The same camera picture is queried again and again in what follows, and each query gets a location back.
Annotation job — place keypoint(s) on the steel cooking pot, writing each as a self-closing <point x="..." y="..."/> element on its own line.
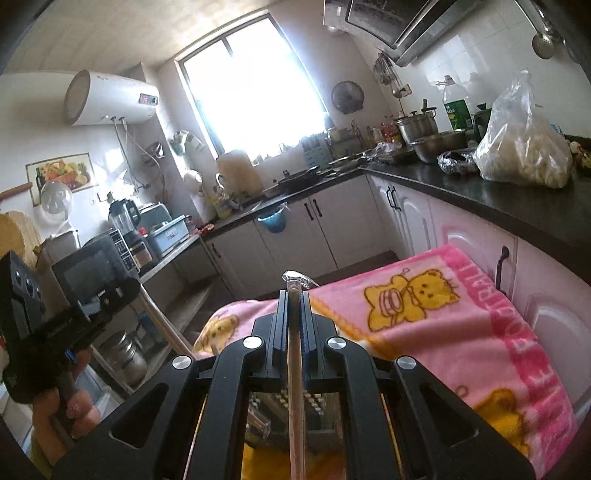
<point x="418" y="124"/>

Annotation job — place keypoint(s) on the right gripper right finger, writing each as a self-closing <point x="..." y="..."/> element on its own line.
<point x="399" y="420"/>

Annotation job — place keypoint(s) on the white water heater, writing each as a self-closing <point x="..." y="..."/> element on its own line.
<point x="94" y="98"/>

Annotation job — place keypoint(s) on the black microwave oven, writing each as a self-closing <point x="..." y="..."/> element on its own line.
<point x="98" y="260"/>

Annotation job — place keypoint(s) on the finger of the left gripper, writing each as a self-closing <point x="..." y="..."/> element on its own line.
<point x="106" y="299"/>

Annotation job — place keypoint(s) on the clear plastic food bag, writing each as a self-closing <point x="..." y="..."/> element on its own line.
<point x="519" y="145"/>

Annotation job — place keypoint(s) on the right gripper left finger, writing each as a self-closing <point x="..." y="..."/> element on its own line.
<point x="188" y="422"/>

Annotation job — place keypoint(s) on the hanging steel ladle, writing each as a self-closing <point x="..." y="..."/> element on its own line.
<point x="543" y="43"/>

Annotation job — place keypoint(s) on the blue hanging bowl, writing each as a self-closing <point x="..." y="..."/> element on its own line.
<point x="276" y="222"/>

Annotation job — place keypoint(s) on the round wall fan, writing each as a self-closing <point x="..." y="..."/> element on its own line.
<point x="348" y="97"/>

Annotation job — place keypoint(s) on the grey blue storage box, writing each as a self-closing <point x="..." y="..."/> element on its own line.
<point x="165" y="238"/>

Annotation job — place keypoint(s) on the round bamboo board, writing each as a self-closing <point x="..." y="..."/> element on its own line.
<point x="19" y="234"/>

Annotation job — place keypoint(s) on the dark green utensil basket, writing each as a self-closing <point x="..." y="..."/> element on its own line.
<point x="267" y="423"/>

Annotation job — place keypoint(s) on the steel pot on shelf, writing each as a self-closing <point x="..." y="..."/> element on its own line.
<point x="123" y="353"/>

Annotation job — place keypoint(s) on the oil bottle green label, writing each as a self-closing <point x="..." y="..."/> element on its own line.
<point x="457" y="103"/>

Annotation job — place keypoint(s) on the fruit picture on wall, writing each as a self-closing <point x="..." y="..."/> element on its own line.
<point x="74" y="171"/>

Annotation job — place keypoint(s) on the chopsticks wide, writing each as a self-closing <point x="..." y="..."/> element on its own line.
<point x="298" y="314"/>

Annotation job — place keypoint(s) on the pink cartoon bear blanket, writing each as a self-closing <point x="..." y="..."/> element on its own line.
<point x="442" y="309"/>

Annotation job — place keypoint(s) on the blender with black base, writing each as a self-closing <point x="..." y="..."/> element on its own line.
<point x="125" y="217"/>

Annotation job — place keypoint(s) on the black range hood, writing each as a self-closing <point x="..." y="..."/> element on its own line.
<point x="401" y="29"/>

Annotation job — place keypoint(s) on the white desk fan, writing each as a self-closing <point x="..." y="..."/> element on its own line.
<point x="56" y="200"/>

